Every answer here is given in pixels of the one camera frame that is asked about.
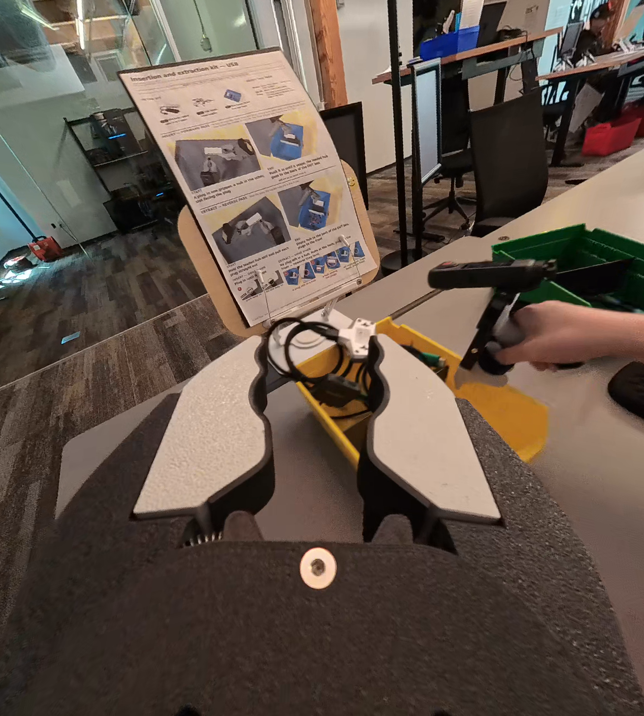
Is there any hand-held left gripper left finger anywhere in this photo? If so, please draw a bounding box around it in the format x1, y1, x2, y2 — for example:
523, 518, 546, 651
134, 336, 278, 524

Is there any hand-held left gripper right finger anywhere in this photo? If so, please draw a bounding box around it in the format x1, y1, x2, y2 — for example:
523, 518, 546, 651
359, 334, 504, 527

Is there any yellow plastic bin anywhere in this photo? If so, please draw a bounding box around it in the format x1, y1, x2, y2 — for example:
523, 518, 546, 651
294, 317, 549, 465

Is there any black braided cable green plug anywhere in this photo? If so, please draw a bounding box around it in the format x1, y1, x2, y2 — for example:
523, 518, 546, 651
268, 319, 387, 424

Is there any person's right hand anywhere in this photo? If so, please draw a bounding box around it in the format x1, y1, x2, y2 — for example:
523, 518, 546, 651
497, 300, 636, 372

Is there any green plastic bin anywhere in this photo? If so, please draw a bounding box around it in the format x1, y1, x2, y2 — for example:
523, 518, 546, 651
492, 224, 644, 320

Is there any black office chair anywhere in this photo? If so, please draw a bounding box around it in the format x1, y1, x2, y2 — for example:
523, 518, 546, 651
451, 95, 552, 233

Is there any tall black pole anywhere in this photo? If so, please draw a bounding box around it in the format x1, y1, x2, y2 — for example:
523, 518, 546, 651
386, 0, 413, 265

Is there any wooden office desk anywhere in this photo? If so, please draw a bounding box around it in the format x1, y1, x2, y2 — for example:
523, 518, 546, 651
373, 25, 569, 88

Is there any blue storage bin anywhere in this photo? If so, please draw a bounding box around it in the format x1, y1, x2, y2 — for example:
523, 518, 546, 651
420, 27, 481, 60

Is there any red floor object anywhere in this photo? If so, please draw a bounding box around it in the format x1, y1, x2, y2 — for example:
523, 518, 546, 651
28, 236, 64, 265

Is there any instruction sheet on wooden board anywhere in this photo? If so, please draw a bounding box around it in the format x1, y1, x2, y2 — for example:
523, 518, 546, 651
119, 47, 381, 336

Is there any black shelving unit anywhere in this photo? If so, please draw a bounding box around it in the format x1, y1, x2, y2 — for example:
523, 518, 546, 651
65, 109, 177, 232

